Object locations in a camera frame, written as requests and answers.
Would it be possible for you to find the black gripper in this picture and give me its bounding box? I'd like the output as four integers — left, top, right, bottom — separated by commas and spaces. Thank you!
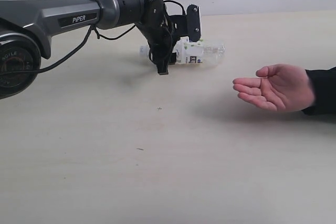
136, 11, 177, 75

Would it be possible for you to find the clear bottle blue leaf label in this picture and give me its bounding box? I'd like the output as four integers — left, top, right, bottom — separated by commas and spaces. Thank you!
139, 37, 226, 68

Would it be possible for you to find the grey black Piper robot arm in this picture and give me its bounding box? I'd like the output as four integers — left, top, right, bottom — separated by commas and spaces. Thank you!
1, 0, 173, 99

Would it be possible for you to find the person's open bare hand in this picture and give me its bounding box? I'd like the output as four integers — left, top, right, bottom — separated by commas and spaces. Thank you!
233, 64, 316, 112

